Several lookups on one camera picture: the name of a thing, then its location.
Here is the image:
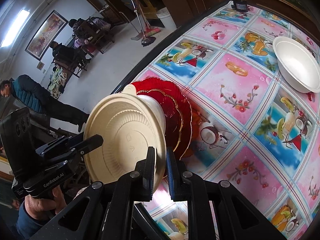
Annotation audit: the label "beige plastic plate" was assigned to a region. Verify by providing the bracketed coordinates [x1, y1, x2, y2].
[84, 85, 166, 190]

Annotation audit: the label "seated person dark clothes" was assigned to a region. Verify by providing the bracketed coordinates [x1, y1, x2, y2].
[48, 41, 92, 78]

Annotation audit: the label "small black table device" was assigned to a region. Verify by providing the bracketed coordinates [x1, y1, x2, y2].
[232, 0, 248, 12]

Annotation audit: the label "white plastic bucket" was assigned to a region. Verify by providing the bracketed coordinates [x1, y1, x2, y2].
[156, 7, 177, 31]

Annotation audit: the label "colourful printed tablecloth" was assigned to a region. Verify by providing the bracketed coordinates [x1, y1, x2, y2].
[136, 2, 319, 239]

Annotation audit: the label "seated person patterned clothes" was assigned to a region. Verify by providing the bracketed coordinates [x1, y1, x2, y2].
[68, 16, 112, 53]

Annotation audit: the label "framed wall painting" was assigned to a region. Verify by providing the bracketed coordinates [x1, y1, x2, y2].
[25, 10, 68, 61]

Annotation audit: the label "small red glass plate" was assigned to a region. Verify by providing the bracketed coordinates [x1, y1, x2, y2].
[137, 89, 183, 151]

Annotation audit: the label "person left hand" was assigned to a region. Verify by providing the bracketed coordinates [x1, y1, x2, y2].
[24, 186, 67, 220]

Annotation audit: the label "large red wedding plate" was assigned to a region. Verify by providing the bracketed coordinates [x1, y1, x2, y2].
[132, 77, 192, 160]

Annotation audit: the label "man in teal jacket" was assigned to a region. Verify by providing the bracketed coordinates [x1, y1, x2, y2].
[1, 74, 89, 131]

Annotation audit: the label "white foam plate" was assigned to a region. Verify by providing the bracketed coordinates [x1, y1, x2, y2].
[140, 95, 166, 133]

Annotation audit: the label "white foam bowl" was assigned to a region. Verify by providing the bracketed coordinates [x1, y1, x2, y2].
[272, 36, 319, 94]

